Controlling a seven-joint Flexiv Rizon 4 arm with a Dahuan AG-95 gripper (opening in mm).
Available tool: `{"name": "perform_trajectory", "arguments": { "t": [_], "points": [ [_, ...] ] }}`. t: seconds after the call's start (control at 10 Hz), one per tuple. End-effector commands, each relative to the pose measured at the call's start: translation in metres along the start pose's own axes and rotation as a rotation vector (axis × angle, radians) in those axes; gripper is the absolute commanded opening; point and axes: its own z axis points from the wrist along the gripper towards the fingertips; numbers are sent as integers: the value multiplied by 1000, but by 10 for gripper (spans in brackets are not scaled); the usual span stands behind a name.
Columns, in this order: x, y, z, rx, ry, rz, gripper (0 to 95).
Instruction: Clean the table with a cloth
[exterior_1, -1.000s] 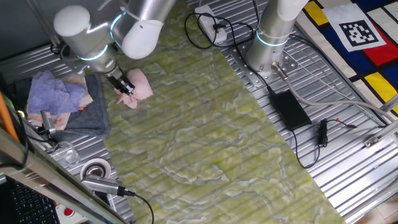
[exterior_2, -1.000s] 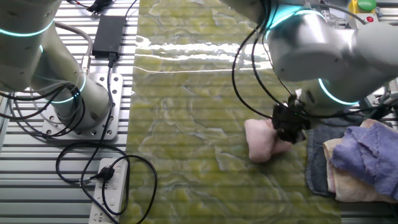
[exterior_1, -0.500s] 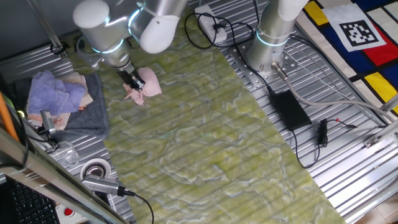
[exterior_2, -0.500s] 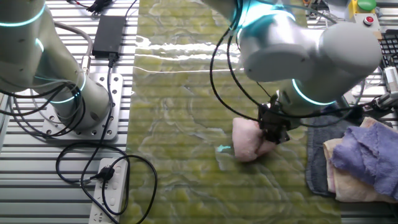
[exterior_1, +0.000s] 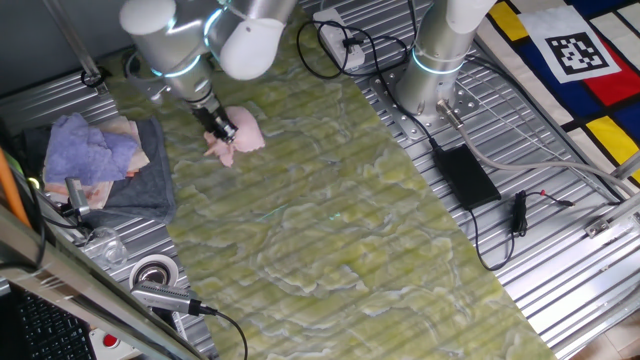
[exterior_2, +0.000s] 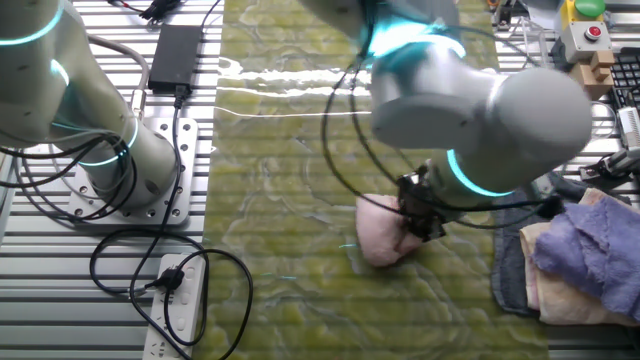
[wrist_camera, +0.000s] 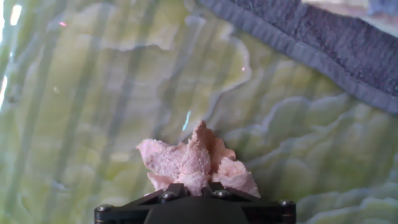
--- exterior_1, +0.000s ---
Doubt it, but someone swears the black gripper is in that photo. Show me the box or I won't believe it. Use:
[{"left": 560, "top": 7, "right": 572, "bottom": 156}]
[{"left": 191, "top": 102, "right": 239, "bottom": 146}]

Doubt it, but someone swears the pink fluffy cloth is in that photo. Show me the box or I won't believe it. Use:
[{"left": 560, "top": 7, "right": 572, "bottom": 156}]
[{"left": 203, "top": 105, "right": 266, "bottom": 169}]

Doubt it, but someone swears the purple fluffy cloth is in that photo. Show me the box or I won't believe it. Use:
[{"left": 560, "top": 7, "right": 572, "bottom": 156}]
[{"left": 44, "top": 112, "right": 140, "bottom": 187}]

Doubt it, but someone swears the beige cloth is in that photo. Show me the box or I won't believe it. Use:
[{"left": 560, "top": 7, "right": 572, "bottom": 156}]
[{"left": 42, "top": 115, "right": 151, "bottom": 211}]

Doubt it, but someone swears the colourful block pattern cloth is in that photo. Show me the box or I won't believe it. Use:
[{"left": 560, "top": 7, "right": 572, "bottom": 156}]
[{"left": 474, "top": 0, "right": 640, "bottom": 186}]

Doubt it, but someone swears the dark grey towel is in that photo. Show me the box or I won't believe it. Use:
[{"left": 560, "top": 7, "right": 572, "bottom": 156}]
[{"left": 22, "top": 116, "right": 177, "bottom": 226}]

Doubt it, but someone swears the green marble pattern mat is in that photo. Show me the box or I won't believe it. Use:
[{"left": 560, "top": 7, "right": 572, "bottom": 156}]
[{"left": 102, "top": 4, "right": 559, "bottom": 360}]

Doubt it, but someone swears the white power strip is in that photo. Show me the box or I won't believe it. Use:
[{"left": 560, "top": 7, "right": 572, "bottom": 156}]
[{"left": 313, "top": 7, "right": 366, "bottom": 71}]

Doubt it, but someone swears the small steel bowl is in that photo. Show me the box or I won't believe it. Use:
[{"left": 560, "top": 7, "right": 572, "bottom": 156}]
[{"left": 128, "top": 253, "right": 180, "bottom": 290}]

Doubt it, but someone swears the clear acrylic rod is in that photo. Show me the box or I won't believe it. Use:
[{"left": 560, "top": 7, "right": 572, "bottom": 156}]
[{"left": 42, "top": 0, "right": 109, "bottom": 96}]

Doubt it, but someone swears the orange tube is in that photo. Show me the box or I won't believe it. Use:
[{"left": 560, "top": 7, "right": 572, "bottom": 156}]
[{"left": 0, "top": 147, "right": 32, "bottom": 229}]

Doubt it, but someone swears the grey box red button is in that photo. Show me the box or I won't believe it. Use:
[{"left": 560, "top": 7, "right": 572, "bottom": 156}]
[{"left": 89, "top": 327, "right": 144, "bottom": 360}]

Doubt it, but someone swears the black power adapter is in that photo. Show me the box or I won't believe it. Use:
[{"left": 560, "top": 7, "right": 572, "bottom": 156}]
[{"left": 431, "top": 143, "right": 503, "bottom": 212}]

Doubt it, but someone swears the black keyboard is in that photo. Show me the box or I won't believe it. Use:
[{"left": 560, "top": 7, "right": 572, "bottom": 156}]
[{"left": 9, "top": 287, "right": 99, "bottom": 360}]

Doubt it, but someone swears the white paper fiducial marker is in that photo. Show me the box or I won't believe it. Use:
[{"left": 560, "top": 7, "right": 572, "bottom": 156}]
[{"left": 517, "top": 4, "right": 623, "bottom": 85}]

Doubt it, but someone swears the aluminium profile bar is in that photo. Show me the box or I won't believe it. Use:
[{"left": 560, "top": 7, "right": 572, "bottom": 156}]
[{"left": 610, "top": 151, "right": 640, "bottom": 181}]

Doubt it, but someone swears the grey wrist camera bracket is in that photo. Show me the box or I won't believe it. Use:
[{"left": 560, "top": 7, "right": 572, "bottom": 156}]
[{"left": 122, "top": 49, "right": 172, "bottom": 105}]

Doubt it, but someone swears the small grey camera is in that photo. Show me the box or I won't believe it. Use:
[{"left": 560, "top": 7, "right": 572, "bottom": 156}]
[{"left": 64, "top": 176, "right": 92, "bottom": 217}]

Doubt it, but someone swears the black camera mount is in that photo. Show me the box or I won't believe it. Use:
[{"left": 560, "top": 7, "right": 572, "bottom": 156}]
[{"left": 47, "top": 202, "right": 94, "bottom": 234}]

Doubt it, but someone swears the silver ribbed camera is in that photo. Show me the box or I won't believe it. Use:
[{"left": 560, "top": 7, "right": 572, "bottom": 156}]
[{"left": 130, "top": 279, "right": 204, "bottom": 317}]

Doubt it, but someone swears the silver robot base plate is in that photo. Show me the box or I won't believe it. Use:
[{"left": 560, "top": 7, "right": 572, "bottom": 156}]
[{"left": 367, "top": 59, "right": 481, "bottom": 144}]

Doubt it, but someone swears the black camera cable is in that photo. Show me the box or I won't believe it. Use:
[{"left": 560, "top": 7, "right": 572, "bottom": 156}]
[{"left": 199, "top": 304, "right": 250, "bottom": 360}]

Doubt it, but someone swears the black power cable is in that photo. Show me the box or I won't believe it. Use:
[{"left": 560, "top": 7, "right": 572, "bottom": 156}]
[{"left": 296, "top": 18, "right": 444, "bottom": 151}]

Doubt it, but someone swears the aluminium frame bar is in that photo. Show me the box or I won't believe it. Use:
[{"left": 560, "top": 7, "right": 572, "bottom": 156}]
[{"left": 0, "top": 204, "right": 209, "bottom": 360}]

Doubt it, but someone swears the thick grey robot cable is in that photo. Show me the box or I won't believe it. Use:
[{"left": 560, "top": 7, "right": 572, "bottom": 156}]
[{"left": 435, "top": 98, "right": 640, "bottom": 196}]

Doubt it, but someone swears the black cord with red tip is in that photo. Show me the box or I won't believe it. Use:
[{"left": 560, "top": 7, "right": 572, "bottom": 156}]
[{"left": 468, "top": 189, "right": 576, "bottom": 273}]

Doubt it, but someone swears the small metal bracket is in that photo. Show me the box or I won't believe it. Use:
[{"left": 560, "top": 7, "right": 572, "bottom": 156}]
[{"left": 583, "top": 215, "right": 612, "bottom": 239}]

